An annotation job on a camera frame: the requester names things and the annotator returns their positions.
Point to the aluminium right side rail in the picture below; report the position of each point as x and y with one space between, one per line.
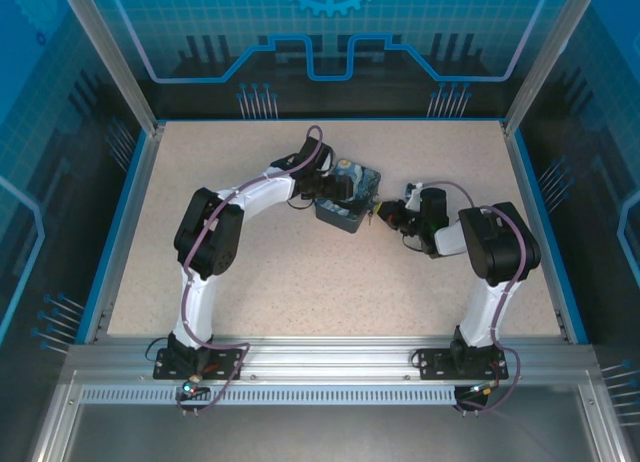
530 192

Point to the aluminium left side rail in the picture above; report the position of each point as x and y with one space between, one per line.
137 192

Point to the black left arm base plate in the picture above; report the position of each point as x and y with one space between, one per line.
225 364

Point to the aluminium frame post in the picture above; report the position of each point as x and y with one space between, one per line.
542 62
115 62

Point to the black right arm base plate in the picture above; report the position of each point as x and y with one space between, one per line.
435 364

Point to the aluminium left frame post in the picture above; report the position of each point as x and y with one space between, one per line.
115 62

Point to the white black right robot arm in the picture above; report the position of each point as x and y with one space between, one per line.
480 312

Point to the aluminium mounting rail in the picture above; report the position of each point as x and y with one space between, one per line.
325 352

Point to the small connector with LED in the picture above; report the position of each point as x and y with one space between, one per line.
482 389
190 388

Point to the aluminium right frame post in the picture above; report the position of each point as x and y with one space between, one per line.
542 62

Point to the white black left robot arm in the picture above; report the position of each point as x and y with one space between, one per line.
200 312

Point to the starry night painted tin box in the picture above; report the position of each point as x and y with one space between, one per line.
370 182

